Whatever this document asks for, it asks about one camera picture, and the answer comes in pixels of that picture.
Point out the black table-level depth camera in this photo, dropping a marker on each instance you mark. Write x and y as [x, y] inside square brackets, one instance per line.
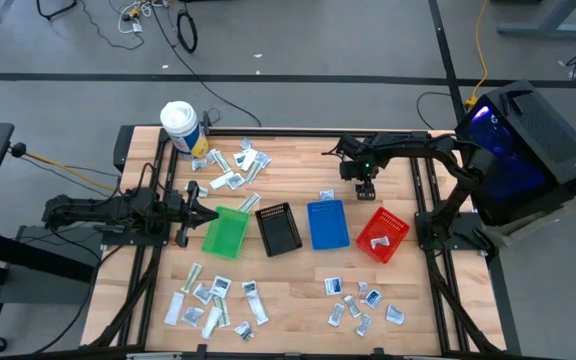
[293, 356]

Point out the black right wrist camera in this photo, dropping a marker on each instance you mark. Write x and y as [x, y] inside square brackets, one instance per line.
[350, 170]

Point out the blue plastic basket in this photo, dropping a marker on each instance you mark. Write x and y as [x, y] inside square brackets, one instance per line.
[328, 225]

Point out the red plastic basket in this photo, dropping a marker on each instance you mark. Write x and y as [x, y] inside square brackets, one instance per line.
[393, 225]

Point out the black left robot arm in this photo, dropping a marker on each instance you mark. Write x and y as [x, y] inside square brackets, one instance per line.
[93, 210]

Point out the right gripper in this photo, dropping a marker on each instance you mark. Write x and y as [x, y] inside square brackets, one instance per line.
[368, 171]

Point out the grey desk leg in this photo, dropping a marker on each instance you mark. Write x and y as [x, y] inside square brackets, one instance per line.
[548, 27]

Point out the white wipes canister blue label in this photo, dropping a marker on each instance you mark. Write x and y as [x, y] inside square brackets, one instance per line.
[183, 127]

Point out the long white packet dark end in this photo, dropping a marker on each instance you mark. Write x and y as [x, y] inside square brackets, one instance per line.
[254, 302]

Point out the black control box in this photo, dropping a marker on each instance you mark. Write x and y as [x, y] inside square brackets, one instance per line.
[123, 147]

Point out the black aluminium table frame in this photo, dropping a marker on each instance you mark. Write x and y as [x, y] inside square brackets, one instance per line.
[293, 132]

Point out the black computer tower blue light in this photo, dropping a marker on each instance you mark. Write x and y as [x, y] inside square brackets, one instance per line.
[543, 145]

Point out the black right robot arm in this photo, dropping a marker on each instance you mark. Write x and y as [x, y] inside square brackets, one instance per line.
[418, 145]

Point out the black stand base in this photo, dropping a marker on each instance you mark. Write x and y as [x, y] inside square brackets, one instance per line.
[55, 10]

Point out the green plastic basket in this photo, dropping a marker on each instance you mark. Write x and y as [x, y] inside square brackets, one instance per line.
[225, 232]

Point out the crumpled silver dark packet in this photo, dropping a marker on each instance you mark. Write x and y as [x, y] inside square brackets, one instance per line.
[244, 330]

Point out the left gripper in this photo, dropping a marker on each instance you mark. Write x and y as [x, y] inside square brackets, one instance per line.
[183, 215]

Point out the black plastic basket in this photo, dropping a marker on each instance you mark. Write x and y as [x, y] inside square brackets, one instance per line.
[278, 230]

